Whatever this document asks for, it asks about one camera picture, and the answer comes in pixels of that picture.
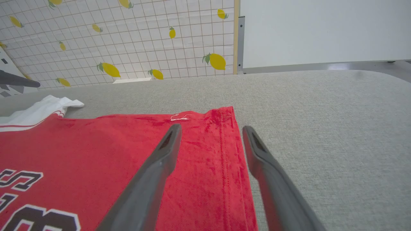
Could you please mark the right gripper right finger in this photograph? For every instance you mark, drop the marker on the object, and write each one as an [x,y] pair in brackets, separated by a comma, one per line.
[276,192]

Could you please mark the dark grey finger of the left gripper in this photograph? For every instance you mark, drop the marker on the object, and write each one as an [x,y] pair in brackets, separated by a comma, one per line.
[16,80]

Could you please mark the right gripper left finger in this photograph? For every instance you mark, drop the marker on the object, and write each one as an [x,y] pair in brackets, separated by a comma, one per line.
[151,179]

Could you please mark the red white-sleeved jersey garment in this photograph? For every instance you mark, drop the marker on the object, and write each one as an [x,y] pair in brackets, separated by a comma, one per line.
[96,154]

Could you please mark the white box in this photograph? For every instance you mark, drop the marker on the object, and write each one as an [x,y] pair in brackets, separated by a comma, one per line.
[131,81]

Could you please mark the lemon print grid panel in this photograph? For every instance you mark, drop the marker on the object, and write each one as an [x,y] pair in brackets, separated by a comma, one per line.
[144,38]

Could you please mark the grey metal post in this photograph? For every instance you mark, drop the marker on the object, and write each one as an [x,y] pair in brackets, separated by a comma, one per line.
[241,45]

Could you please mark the wooden panel frame strip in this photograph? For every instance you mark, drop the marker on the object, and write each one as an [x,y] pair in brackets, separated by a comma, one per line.
[236,35]

